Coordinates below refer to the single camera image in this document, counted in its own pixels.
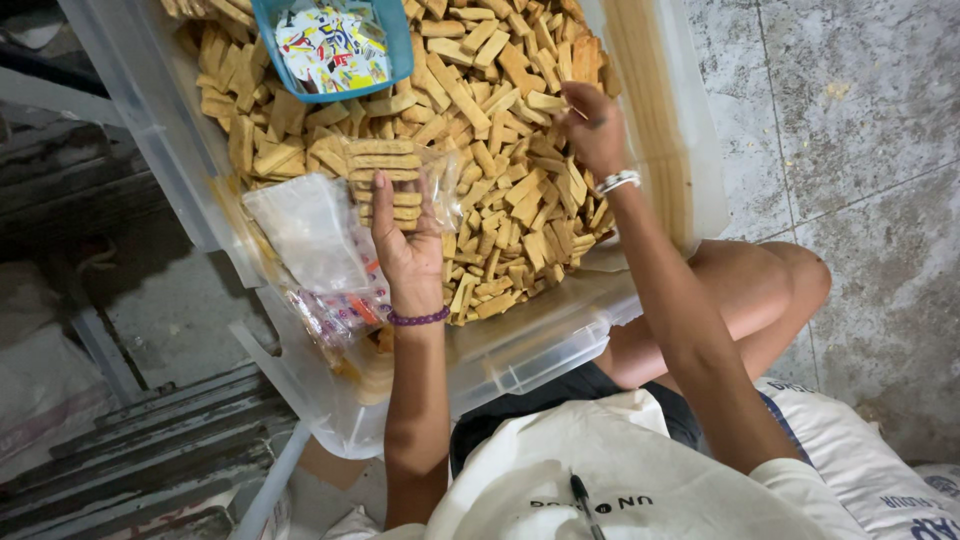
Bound person's left hand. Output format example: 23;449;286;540
369;169;447;317

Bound person's right hand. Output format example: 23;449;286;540
558;81;639;185

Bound clear bag of biscuit sticks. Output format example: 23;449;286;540
341;136;467;235

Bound heap of tan biscuit sticks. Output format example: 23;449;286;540
161;0;625;327

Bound blue plastic basket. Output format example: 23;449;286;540
250;0;416;105

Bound pile of colourful paper labels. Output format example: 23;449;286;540
273;0;393;95

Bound large clear plastic tub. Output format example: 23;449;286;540
58;0;733;461

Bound person's bare leg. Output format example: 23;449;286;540
592;238;834;393

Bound stack of empty clear bags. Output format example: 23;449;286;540
241;172;370;295

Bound person's black shorts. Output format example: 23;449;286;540
448;361;706;480

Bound person's white shirt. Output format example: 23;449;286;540
322;388;871;540

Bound black pen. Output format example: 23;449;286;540
567;471;608;540

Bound brown cardboard piece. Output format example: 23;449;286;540
297;437;370;492

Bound white printed flour sack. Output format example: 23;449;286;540
753;377;960;540

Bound grey wooden pallet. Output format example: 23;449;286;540
0;362;301;540

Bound white bead bracelet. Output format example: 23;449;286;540
594;169;643;197

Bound purple bead bracelet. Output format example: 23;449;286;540
385;304;453;328

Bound white metal frame bar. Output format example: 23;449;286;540
228;420;313;540

